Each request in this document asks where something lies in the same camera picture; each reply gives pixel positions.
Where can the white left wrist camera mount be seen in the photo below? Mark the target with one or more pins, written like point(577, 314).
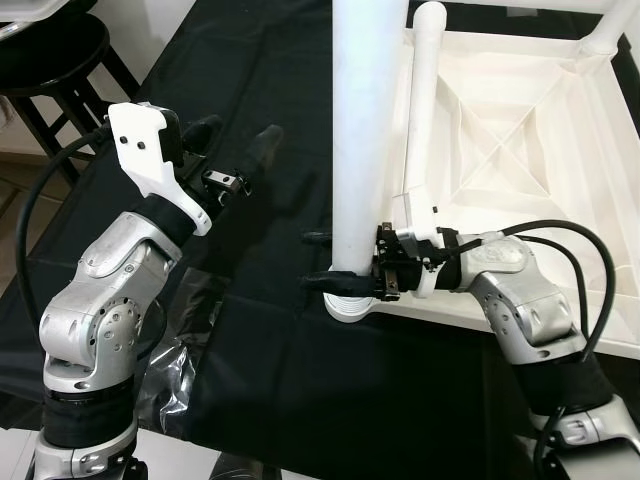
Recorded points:
point(145, 150)

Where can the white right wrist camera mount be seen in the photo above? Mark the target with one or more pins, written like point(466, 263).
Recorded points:
point(415, 215)

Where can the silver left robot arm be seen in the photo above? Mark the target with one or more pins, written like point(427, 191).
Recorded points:
point(110, 290)

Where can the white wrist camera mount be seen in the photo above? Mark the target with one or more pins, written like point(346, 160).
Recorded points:
point(145, 150)
point(415, 215)

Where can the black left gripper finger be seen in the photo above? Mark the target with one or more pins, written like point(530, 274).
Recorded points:
point(262, 150)
point(200, 130)

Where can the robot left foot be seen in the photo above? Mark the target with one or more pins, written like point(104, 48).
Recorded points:
point(245, 470)

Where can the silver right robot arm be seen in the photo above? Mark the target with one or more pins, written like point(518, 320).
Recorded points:
point(520, 290)

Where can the clear tape strip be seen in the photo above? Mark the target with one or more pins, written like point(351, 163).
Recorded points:
point(175, 370)

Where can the white plastic table top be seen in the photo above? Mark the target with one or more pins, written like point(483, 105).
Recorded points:
point(540, 130)

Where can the black table cloth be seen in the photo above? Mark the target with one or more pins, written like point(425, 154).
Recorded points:
point(280, 380)

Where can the black round stool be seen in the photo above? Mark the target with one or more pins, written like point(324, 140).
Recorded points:
point(50, 55)

